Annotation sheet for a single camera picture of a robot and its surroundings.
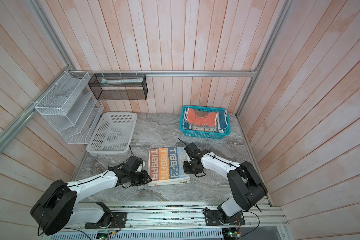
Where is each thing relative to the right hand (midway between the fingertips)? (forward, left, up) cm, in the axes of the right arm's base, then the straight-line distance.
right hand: (186, 170), depth 89 cm
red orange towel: (+40, -12, +4) cm, 42 cm away
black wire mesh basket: (+51, +48, +25) cm, 74 cm away
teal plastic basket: (+25, -7, +4) cm, 26 cm away
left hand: (-8, +21, 0) cm, 23 cm away
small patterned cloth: (+3, +13, -1) cm, 14 cm away
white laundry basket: (+27, +54, 0) cm, 60 cm away
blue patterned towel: (+35, -25, +11) cm, 45 cm away
